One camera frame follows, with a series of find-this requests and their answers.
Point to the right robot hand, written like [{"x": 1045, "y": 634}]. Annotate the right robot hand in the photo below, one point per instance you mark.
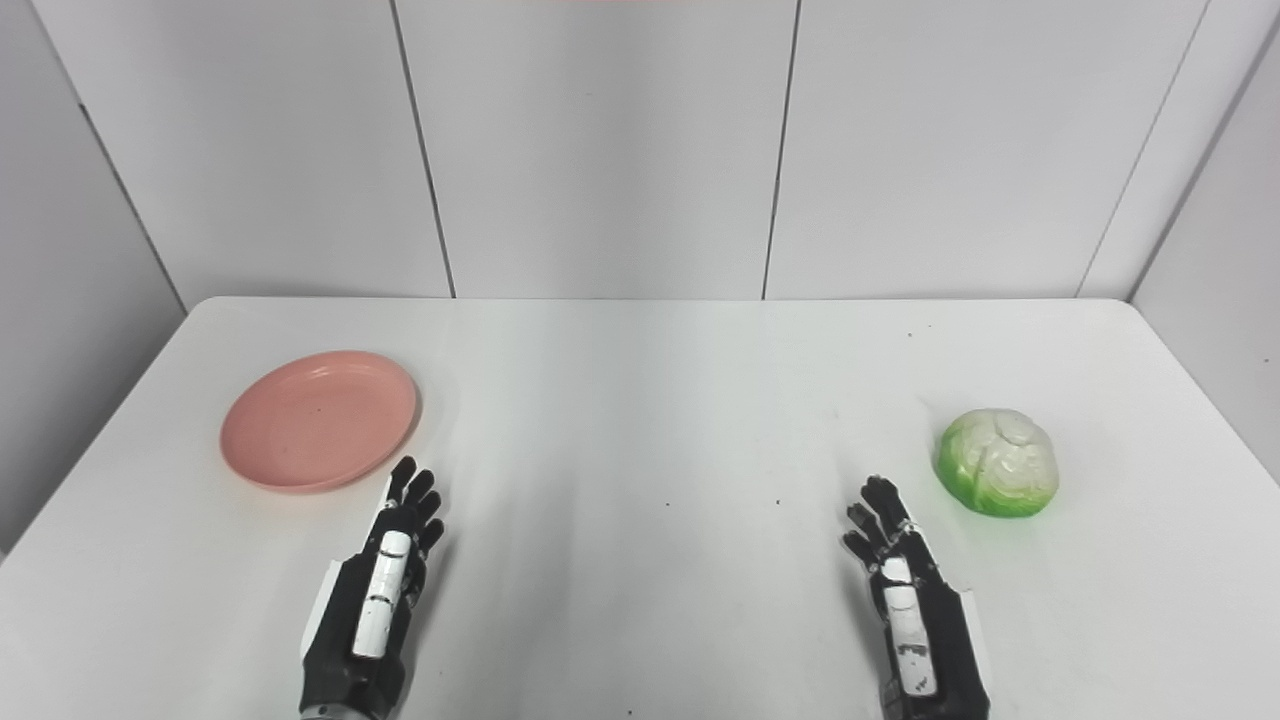
[{"x": 912, "y": 620}]

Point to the pink plate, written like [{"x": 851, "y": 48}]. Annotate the pink plate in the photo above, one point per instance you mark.
[{"x": 318, "y": 420}]

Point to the green white cabbage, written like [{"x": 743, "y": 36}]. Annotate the green white cabbage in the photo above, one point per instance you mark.
[{"x": 998, "y": 462}]

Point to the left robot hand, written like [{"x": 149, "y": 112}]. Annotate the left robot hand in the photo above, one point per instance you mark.
[{"x": 372, "y": 600}]

